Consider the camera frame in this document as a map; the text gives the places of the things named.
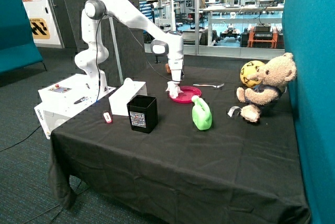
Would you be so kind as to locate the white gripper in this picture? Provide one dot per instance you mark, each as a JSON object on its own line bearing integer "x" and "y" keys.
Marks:
{"x": 177, "y": 74}

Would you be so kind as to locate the white tissue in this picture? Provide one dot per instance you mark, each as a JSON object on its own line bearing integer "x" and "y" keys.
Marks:
{"x": 173, "y": 89}

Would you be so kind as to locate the pink plastic plate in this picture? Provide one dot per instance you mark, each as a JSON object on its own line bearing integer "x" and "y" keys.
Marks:
{"x": 187, "y": 93}

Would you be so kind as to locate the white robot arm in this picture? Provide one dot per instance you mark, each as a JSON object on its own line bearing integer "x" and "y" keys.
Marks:
{"x": 169, "y": 44}

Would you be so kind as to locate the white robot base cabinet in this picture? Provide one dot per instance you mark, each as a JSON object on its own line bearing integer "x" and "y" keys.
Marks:
{"x": 57, "y": 104}

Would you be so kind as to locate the small brown plush toy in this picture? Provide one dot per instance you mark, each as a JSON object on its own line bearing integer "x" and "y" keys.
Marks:
{"x": 167, "y": 67}

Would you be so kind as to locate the silver fork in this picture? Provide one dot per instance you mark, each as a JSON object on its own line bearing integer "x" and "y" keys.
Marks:
{"x": 210, "y": 85}

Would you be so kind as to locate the black square container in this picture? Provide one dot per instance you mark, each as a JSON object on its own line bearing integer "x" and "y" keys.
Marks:
{"x": 143, "y": 113}

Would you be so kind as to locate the green plastic jug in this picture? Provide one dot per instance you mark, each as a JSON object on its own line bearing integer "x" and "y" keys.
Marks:
{"x": 201, "y": 114}

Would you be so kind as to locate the white tissue box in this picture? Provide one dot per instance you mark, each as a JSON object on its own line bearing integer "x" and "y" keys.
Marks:
{"x": 123, "y": 95}

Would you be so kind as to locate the white paper tag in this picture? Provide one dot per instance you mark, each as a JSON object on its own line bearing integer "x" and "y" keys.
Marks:
{"x": 232, "y": 110}

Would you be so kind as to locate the yellow black ball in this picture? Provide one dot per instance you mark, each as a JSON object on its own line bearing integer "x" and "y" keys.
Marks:
{"x": 248, "y": 69}

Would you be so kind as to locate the red white small device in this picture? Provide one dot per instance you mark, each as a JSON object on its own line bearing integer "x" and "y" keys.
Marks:
{"x": 107, "y": 117}

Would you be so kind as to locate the black tablecloth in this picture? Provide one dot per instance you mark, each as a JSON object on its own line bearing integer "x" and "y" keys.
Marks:
{"x": 235, "y": 172}

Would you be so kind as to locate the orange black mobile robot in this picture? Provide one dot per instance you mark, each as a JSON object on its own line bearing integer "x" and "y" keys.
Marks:
{"x": 262, "y": 36}

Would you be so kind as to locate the black marker pen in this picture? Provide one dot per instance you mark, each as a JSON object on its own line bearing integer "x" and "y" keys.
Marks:
{"x": 81, "y": 100}

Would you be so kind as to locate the beige teddy bear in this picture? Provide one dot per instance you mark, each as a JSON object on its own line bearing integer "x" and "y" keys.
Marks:
{"x": 274, "y": 77}

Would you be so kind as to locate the yellow black hazard sign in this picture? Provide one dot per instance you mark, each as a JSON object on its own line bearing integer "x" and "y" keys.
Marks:
{"x": 39, "y": 28}

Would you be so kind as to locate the teal partition panel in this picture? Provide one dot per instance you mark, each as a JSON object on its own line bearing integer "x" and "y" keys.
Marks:
{"x": 309, "y": 35}

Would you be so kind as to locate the teal sofa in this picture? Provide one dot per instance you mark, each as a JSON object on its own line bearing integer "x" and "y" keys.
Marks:
{"x": 18, "y": 49}

